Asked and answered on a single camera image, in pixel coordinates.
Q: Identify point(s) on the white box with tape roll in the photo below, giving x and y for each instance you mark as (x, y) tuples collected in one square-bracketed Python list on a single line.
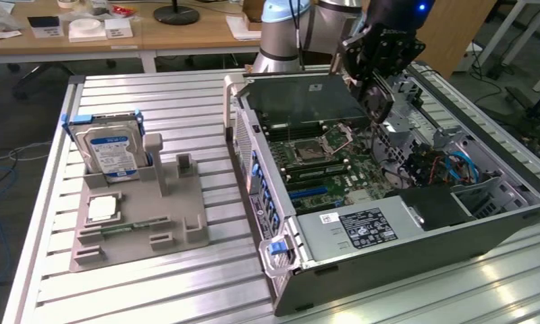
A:
[(87, 30)]

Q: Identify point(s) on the green motherboard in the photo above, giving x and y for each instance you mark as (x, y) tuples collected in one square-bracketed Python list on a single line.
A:
[(355, 179)]

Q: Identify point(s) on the hard disk with blue bracket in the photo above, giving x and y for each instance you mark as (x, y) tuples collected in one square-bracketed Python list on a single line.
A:
[(109, 152)]

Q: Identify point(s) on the brown cardboard box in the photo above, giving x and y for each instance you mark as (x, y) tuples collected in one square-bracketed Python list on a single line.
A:
[(252, 10)]

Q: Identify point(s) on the metal disk bay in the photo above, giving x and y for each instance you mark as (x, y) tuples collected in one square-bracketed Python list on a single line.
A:
[(495, 195)]

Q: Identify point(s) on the wooden desk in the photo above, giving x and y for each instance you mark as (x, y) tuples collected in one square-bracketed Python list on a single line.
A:
[(184, 37)]

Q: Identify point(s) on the blue case latch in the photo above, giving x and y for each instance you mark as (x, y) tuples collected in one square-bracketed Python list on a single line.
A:
[(278, 248)]

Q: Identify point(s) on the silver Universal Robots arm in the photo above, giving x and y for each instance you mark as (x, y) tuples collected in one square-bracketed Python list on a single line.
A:
[(279, 33)]

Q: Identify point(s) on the white paper label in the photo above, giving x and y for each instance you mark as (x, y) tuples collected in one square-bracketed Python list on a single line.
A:
[(4, 34)]

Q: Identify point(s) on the wooden cabinet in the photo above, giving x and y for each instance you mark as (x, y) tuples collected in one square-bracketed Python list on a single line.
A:
[(459, 33)]

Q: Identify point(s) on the open metal socket cover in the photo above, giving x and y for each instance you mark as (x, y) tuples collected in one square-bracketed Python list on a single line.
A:
[(339, 135)]

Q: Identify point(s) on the white box with black top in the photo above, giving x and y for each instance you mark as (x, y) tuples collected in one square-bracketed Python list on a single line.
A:
[(45, 27)]

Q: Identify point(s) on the white paper stack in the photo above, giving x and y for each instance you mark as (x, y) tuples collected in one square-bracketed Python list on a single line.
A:
[(243, 28)]

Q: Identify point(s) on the red packet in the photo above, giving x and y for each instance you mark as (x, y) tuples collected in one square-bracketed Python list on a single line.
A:
[(121, 11)]

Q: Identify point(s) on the green RAM stick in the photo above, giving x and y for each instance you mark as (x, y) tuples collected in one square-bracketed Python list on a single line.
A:
[(121, 229)]

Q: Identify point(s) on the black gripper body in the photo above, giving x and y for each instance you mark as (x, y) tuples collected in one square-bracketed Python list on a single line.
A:
[(400, 17)]

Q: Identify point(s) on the white desk frame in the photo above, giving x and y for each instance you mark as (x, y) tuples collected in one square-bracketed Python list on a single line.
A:
[(519, 35)]

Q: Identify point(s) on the perforated metal drive cage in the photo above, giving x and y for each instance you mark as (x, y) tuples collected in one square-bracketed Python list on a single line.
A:
[(400, 135)]

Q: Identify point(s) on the grey parts rack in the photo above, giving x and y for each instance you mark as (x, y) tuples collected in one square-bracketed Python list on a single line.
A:
[(139, 209)]

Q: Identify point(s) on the blue expansion slot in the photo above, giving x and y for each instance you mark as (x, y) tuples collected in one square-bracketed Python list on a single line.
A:
[(311, 192)]

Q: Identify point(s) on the silver CPU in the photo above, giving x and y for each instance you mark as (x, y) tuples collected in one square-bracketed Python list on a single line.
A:
[(103, 208)]

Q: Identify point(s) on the black round lamp base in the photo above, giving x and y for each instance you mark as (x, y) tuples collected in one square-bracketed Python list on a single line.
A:
[(176, 15)]

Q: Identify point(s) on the dark installed RAM stick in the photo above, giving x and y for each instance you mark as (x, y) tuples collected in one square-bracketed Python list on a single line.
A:
[(319, 168)]

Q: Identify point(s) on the graphics card with fan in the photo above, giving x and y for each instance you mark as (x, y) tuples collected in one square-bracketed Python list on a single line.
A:
[(378, 101)]

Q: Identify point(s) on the grey power supply unit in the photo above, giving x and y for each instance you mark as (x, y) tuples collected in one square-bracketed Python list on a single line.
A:
[(338, 233)]

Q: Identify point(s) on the open grey PC case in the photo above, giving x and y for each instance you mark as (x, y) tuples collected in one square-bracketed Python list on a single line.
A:
[(387, 266)]

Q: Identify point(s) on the CPU socket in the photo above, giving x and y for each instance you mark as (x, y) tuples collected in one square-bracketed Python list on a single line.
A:
[(310, 152)]

